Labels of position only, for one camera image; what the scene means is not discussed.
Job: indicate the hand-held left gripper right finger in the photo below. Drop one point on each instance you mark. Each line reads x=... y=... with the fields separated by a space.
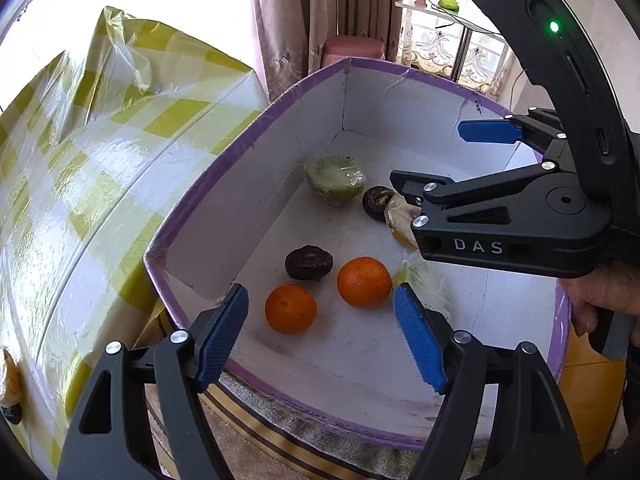
x=420 y=345

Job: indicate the small orange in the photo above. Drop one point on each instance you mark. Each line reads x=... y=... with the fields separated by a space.
x=291 y=309

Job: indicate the small green object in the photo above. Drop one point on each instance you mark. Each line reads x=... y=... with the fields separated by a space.
x=448 y=3

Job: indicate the small green fruit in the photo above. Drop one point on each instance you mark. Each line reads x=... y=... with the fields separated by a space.
x=335 y=180

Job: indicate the purple-edged cardboard box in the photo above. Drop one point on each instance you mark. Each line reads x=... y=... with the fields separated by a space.
x=350 y=360

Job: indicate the cut yellow fruit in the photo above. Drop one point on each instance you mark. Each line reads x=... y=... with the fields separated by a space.
x=9 y=375

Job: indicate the pink plastic stool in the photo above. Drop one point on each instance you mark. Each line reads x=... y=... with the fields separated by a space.
x=352 y=50

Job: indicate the white lace curtain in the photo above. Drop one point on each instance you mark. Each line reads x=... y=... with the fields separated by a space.
x=450 y=60

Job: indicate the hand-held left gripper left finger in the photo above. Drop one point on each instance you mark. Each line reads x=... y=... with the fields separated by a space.
x=222 y=340

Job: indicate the yellow checked plastic tablecloth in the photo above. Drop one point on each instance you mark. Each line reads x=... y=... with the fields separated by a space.
x=100 y=185

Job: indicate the large orange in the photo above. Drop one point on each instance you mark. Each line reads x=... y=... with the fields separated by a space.
x=364 y=282

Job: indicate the person's right hand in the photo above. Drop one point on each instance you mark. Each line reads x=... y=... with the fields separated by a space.
x=585 y=295

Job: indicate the yellow wooden furniture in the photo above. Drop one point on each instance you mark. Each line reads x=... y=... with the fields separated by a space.
x=585 y=390

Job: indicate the large dark wrinkled fruit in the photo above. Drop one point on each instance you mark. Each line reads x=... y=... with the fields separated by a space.
x=308 y=262

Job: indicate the white side table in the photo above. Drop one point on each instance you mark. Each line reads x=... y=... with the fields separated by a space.
x=450 y=19

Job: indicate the pink curtain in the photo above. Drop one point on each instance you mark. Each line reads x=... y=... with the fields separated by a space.
x=310 y=10

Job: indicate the yellow-green fruit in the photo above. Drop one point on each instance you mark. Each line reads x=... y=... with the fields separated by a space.
x=400 y=222

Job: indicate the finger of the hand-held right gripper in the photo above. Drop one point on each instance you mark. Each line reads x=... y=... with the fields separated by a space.
x=487 y=131
x=407 y=182

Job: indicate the small dark wrinkled fruit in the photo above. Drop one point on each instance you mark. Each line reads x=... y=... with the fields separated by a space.
x=11 y=413
x=376 y=204

